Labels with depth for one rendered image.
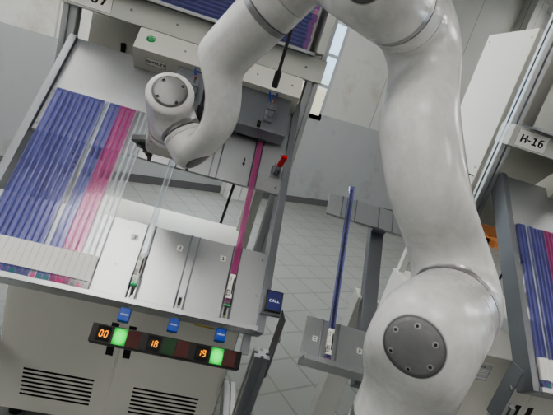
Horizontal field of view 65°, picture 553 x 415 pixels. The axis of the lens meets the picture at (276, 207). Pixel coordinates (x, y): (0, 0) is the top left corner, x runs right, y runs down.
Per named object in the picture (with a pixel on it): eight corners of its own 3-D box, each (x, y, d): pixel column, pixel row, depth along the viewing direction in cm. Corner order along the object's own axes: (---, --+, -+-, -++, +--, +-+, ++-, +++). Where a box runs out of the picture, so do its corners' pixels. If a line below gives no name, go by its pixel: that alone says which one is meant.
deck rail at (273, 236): (257, 337, 108) (263, 333, 102) (250, 335, 107) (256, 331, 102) (295, 116, 141) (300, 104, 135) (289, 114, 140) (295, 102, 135)
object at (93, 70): (273, 202, 125) (278, 194, 120) (34, 138, 114) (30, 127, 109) (289, 114, 140) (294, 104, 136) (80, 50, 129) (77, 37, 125)
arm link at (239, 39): (318, 73, 69) (202, 171, 86) (269, -7, 71) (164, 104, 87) (290, 68, 62) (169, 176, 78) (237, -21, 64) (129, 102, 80)
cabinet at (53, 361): (200, 454, 151) (248, 301, 135) (-13, 420, 139) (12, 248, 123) (210, 342, 213) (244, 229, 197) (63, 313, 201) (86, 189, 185)
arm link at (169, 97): (200, 138, 87) (179, 100, 89) (206, 107, 75) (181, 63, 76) (161, 154, 85) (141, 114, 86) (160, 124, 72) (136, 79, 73)
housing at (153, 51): (286, 126, 139) (299, 98, 127) (133, 80, 131) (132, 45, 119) (290, 107, 143) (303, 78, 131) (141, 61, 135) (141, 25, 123)
